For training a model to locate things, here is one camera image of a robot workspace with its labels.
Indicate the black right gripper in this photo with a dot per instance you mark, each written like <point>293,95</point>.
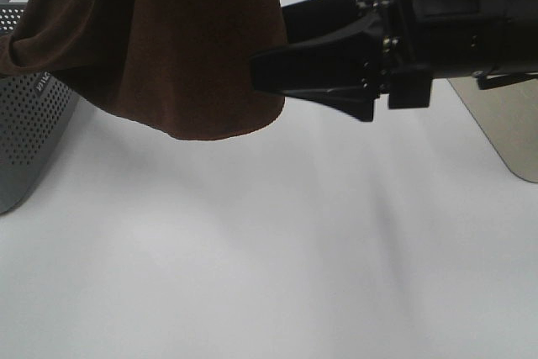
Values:
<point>396,47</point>

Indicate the brown towel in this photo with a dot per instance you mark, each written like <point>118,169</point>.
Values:
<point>179,66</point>

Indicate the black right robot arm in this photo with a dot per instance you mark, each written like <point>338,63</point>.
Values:
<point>519,52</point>

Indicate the beige plastic storage bin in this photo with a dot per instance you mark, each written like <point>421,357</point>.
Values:
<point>508,118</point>

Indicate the grey perforated plastic basket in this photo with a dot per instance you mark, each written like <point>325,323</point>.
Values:
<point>35,110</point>

